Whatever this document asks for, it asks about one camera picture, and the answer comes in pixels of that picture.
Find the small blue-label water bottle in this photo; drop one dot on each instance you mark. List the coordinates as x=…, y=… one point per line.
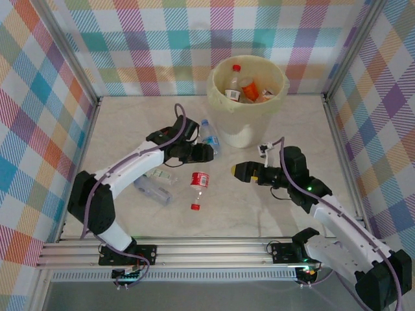
x=212, y=139

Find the large clear bluish bottle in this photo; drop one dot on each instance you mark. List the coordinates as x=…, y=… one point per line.
x=155, y=192

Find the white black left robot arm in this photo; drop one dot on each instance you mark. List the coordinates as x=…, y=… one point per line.
x=129, y=165

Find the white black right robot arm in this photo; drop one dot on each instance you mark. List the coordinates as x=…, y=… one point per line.
x=340, y=259

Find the cream plastic bin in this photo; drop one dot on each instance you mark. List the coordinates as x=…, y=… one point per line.
x=240, y=133

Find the small green-white label bottle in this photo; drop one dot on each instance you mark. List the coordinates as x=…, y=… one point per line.
x=160, y=175

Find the small circuit board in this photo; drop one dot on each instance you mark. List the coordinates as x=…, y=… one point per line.
x=308, y=272
x=126, y=275

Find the aluminium side rail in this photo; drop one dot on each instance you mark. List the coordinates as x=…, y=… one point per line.
x=86, y=145
x=344, y=162

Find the aluminium front rail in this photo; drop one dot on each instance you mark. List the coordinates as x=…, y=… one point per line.
x=210, y=251

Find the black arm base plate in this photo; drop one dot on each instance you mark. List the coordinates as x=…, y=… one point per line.
x=146, y=254
x=282, y=252

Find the aluminium corner post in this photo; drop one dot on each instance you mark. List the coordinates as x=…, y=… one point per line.
x=351, y=48
x=70, y=52

